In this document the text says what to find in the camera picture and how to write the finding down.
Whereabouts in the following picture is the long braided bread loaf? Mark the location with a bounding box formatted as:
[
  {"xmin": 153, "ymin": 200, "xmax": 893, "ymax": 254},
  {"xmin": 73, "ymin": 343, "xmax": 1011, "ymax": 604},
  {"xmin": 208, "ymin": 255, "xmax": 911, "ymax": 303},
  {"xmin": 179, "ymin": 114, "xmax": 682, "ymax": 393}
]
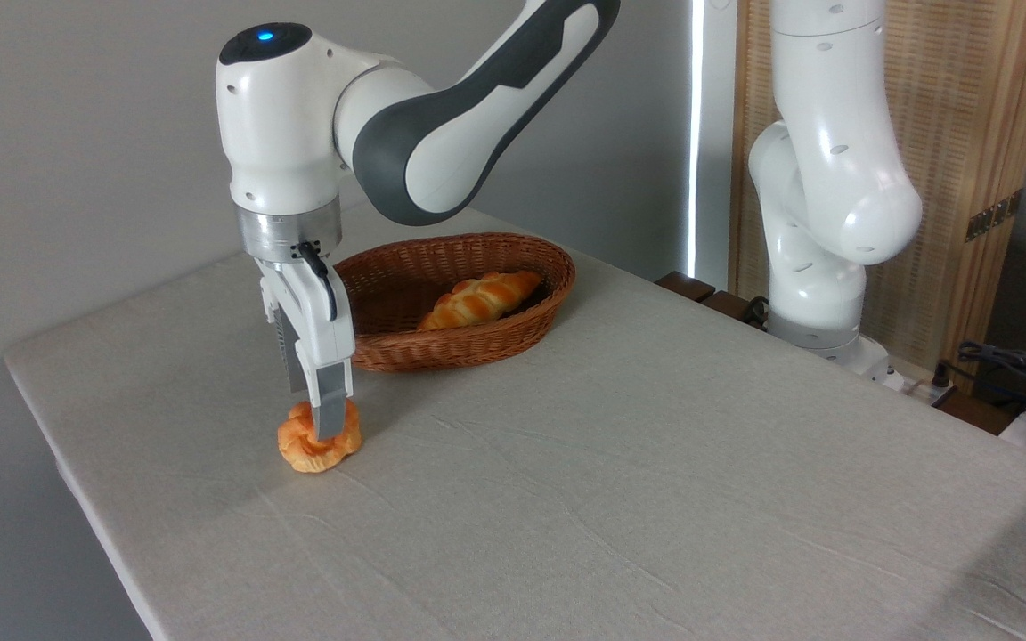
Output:
[{"xmin": 417, "ymin": 271, "xmax": 543, "ymax": 332}]

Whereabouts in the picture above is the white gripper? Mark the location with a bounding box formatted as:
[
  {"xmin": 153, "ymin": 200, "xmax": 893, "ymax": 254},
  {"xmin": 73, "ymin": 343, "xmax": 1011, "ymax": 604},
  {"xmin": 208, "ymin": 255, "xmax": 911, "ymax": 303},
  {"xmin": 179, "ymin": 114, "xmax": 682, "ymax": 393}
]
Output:
[{"xmin": 256, "ymin": 254, "xmax": 355, "ymax": 442}]

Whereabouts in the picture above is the round orange bread roll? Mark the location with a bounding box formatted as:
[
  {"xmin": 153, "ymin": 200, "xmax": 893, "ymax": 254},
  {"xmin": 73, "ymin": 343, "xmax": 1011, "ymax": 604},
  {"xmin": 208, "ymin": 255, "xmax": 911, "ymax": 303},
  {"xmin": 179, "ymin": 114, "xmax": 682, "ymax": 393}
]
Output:
[{"xmin": 277, "ymin": 398, "xmax": 362, "ymax": 474}]

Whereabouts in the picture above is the brown wicker basket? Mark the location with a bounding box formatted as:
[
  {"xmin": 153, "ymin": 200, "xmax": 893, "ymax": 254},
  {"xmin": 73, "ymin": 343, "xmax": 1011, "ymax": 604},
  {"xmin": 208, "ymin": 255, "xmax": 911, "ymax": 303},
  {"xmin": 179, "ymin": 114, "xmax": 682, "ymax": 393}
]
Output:
[{"xmin": 333, "ymin": 232, "xmax": 576, "ymax": 372}]

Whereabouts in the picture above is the dark brown wooden board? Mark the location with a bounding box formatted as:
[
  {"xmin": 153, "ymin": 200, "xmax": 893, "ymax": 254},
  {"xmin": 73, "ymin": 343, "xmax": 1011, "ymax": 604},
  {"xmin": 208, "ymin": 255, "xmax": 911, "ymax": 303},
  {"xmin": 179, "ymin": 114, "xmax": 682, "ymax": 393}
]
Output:
[{"xmin": 655, "ymin": 272, "xmax": 768, "ymax": 330}]

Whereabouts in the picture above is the dark metal screen hinge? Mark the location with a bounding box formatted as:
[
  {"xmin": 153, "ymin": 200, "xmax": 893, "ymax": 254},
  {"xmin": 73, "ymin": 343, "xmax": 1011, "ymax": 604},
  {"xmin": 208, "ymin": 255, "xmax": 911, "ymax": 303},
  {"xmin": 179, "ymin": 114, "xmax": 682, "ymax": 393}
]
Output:
[{"xmin": 965, "ymin": 189, "xmax": 1023, "ymax": 243}]

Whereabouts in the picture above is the light grey tablecloth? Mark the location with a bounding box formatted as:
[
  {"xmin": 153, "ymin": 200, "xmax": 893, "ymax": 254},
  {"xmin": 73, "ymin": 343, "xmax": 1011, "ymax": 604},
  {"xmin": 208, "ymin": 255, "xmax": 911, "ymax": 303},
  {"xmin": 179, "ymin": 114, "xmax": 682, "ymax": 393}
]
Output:
[{"xmin": 4, "ymin": 198, "xmax": 1026, "ymax": 641}]

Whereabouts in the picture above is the black cable bundle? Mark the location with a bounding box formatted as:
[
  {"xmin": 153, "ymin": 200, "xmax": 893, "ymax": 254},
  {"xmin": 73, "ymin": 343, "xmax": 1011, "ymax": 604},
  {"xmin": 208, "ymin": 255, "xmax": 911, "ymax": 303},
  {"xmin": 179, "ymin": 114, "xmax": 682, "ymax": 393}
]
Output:
[{"xmin": 933, "ymin": 341, "xmax": 1026, "ymax": 419}]

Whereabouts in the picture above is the white vertical window frame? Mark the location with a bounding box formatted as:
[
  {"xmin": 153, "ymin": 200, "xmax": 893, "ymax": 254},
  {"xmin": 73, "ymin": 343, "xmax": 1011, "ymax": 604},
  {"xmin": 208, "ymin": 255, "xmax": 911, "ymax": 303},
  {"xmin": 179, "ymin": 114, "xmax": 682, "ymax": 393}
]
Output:
[{"xmin": 689, "ymin": 0, "xmax": 738, "ymax": 279}]

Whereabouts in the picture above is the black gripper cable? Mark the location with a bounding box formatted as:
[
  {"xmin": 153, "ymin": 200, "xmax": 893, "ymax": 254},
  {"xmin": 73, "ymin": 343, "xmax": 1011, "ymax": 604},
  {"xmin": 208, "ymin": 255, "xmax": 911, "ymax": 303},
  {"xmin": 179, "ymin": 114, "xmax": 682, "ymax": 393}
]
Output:
[{"xmin": 292, "ymin": 242, "xmax": 338, "ymax": 321}]

